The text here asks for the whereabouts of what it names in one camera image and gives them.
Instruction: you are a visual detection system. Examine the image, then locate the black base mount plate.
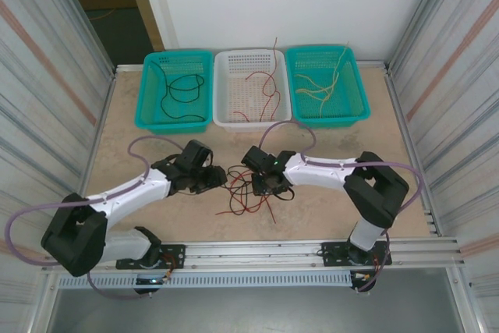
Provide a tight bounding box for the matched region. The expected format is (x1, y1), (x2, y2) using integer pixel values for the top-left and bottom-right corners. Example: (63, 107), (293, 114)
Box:
(116, 244), (186, 271)
(321, 242), (393, 267)

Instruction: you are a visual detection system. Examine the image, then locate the teal plastic basket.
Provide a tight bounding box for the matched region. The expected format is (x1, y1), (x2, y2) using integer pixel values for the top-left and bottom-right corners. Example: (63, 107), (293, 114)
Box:
(285, 44), (371, 130)
(134, 49), (215, 134)

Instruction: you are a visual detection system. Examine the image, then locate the white plastic basket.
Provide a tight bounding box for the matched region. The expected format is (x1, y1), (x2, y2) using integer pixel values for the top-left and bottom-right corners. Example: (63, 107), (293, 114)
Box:
(212, 49), (293, 134)

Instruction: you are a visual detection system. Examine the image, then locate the aluminium table frame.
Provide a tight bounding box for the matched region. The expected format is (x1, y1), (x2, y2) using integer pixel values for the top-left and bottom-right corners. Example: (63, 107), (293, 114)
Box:
(37, 60), (469, 274)

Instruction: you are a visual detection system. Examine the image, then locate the perforated grey cable duct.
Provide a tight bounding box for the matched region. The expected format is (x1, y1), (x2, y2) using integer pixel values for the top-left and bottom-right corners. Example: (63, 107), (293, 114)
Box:
(57, 271), (354, 290)

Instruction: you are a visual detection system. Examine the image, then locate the orange floor cable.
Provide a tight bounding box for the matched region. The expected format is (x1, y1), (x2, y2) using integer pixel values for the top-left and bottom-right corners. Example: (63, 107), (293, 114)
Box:
(87, 10), (115, 22)

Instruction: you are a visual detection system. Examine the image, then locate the thin black cable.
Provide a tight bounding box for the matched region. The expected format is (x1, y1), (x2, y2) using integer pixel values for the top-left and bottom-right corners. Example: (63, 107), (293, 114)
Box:
(169, 74), (204, 103)
(225, 164), (274, 217)
(153, 61), (207, 122)

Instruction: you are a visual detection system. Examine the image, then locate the wooden door frame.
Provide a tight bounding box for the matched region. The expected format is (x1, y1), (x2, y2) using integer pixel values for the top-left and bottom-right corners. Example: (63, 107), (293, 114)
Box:
(120, 0), (180, 53)

